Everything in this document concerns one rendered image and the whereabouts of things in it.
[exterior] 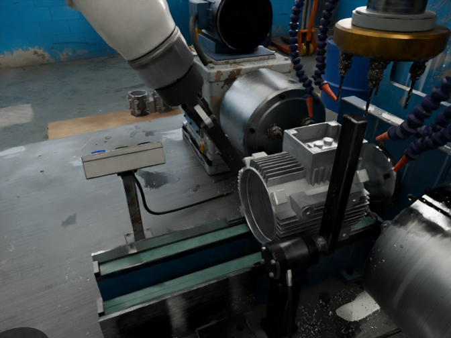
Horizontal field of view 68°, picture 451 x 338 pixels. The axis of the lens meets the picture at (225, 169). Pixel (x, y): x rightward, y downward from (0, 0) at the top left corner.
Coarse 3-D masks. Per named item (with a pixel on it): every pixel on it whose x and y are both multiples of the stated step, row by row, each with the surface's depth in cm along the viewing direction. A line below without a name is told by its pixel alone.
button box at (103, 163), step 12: (144, 144) 73; (156, 144) 74; (84, 156) 69; (96, 156) 70; (108, 156) 70; (120, 156) 71; (132, 156) 72; (144, 156) 73; (156, 156) 74; (84, 168) 69; (96, 168) 70; (108, 168) 70; (120, 168) 71; (132, 168) 72
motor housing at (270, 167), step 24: (264, 168) 60; (288, 168) 61; (240, 192) 73; (264, 192) 75; (288, 192) 60; (312, 192) 61; (264, 216) 73; (288, 216) 58; (360, 216) 65; (264, 240) 67
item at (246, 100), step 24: (264, 72) 90; (240, 96) 87; (264, 96) 81; (288, 96) 81; (240, 120) 84; (264, 120) 82; (288, 120) 85; (312, 120) 87; (240, 144) 86; (264, 144) 86
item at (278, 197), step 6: (252, 156) 67; (246, 162) 66; (354, 174) 63; (360, 174) 63; (366, 174) 63; (354, 180) 64; (360, 180) 62; (366, 180) 63; (270, 192) 58; (276, 192) 57; (282, 192) 57; (270, 198) 58; (276, 198) 57; (282, 198) 57; (276, 204) 57; (282, 204) 57; (240, 210) 75; (354, 228) 69
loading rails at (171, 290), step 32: (224, 224) 74; (96, 256) 66; (128, 256) 68; (160, 256) 68; (192, 256) 71; (224, 256) 75; (256, 256) 68; (320, 256) 71; (352, 256) 76; (128, 288) 68; (160, 288) 61; (192, 288) 59; (224, 288) 62; (256, 288) 68; (128, 320) 56; (160, 320) 60; (192, 320) 64
